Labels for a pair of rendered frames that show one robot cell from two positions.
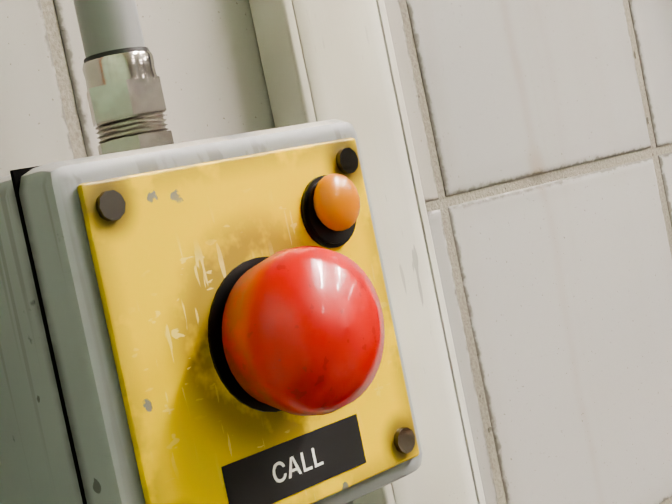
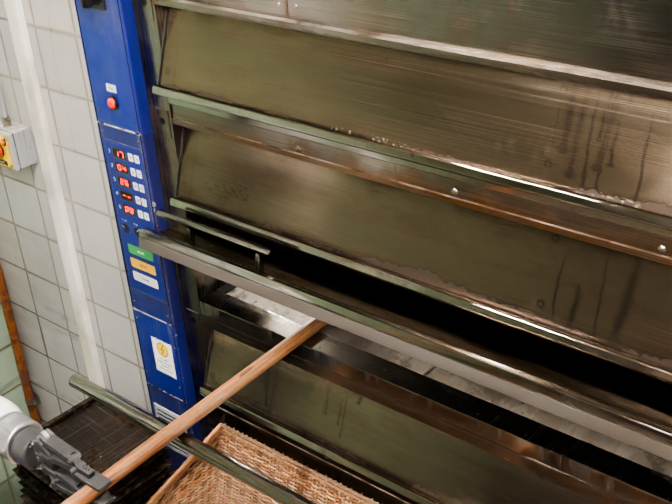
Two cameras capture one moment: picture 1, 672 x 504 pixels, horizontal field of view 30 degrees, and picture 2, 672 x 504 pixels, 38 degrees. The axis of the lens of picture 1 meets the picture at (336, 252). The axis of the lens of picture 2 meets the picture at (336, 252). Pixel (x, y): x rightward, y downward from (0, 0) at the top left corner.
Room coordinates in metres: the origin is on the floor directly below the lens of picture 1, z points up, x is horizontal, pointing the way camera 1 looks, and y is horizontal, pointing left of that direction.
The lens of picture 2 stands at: (0.93, -2.37, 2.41)
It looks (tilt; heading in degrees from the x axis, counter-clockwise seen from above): 29 degrees down; 85
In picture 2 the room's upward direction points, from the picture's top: 4 degrees counter-clockwise
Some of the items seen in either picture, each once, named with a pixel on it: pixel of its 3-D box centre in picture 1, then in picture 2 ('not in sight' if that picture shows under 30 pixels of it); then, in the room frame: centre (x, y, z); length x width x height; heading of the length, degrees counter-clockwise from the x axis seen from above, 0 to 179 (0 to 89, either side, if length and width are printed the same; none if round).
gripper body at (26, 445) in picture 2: not in sight; (42, 453); (0.48, -0.87, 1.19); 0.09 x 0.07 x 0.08; 134
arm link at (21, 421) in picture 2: not in sight; (19, 439); (0.43, -0.82, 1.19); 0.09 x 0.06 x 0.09; 44
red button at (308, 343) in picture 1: (295, 331); not in sight; (0.30, 0.01, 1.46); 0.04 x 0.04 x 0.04; 44
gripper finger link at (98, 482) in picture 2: not in sight; (92, 478); (0.59, -0.98, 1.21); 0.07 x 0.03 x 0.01; 134
